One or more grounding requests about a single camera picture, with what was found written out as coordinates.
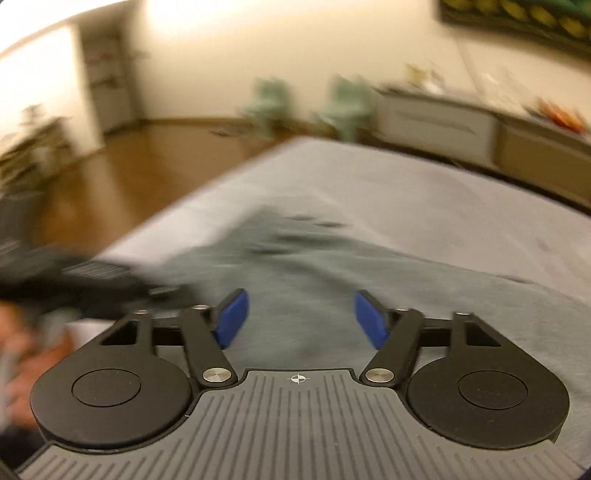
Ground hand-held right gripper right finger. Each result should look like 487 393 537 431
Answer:
355 290 504 386

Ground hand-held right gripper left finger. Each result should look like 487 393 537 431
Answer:
99 288 250 388

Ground grey sweatpants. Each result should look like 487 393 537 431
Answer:
99 205 591 416

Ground dark wooden furniture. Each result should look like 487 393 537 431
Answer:
0 106 75 199

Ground white shelf unit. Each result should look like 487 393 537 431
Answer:
83 28 139 134

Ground grey and brown sideboard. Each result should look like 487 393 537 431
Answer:
374 85 591 208

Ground green plastic child chair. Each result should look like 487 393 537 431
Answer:
318 76 375 141
245 78 296 137

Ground red fruit bowl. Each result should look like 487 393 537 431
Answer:
531 99 587 132

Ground patterned wall tapestry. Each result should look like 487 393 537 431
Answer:
436 0 591 58

